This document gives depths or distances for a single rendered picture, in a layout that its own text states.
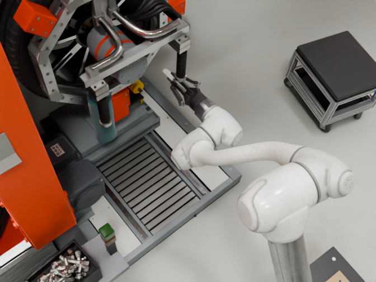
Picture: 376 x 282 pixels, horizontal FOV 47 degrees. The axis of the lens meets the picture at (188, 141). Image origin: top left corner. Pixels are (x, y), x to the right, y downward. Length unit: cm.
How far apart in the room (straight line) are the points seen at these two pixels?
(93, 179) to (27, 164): 68
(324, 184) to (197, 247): 107
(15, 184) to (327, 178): 82
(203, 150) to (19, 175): 65
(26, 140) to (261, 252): 138
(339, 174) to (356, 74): 132
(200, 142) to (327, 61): 109
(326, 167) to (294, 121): 140
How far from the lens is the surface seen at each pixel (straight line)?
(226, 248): 215
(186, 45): 154
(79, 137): 217
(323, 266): 191
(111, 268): 164
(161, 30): 147
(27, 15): 141
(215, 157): 151
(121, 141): 220
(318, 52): 249
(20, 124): 107
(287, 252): 124
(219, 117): 165
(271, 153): 139
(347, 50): 257
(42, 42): 149
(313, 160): 121
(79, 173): 186
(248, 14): 312
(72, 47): 171
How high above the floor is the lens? 202
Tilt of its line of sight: 57 degrees down
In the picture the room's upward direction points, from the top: 6 degrees clockwise
